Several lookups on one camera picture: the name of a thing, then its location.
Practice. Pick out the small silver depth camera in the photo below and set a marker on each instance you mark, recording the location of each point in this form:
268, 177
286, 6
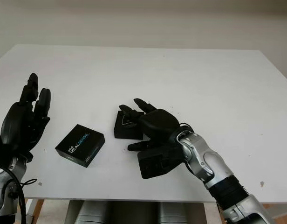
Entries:
126, 122

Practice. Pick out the white table leg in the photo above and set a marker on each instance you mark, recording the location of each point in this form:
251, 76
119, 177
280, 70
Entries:
35, 207

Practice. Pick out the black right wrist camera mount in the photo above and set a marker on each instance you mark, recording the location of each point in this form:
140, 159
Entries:
155, 163

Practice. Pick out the black box base with insert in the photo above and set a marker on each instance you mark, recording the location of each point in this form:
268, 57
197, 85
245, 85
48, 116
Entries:
125, 133

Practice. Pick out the black RealSense box lid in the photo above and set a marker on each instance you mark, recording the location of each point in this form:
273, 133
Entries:
79, 145

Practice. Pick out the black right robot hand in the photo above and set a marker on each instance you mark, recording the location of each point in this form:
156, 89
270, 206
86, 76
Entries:
157, 126

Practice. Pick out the grey robot torso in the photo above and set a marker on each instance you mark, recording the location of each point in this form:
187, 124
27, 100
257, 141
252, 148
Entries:
138, 213

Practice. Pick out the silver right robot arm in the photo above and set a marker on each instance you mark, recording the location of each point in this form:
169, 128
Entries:
211, 163

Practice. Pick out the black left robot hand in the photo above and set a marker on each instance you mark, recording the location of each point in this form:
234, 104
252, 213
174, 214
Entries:
17, 123

